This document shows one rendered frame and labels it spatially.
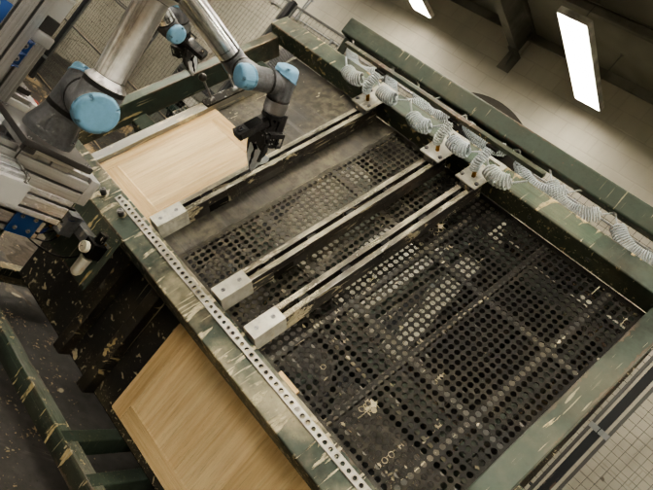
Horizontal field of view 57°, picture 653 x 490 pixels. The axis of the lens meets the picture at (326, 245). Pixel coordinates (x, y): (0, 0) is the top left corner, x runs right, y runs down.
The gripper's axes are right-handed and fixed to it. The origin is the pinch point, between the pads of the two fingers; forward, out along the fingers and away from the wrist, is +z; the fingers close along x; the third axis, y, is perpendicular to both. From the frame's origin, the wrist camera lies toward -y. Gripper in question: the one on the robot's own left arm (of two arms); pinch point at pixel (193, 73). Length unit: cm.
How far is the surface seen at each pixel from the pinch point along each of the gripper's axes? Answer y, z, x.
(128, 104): 19.1, 8.1, 24.2
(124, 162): -2, 10, 52
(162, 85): 14.0, 7.1, 6.6
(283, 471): -117, 37, 120
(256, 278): -83, 5, 78
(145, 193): -21, 11, 62
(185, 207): -43, 5, 64
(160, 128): -3.5, 8.1, 30.2
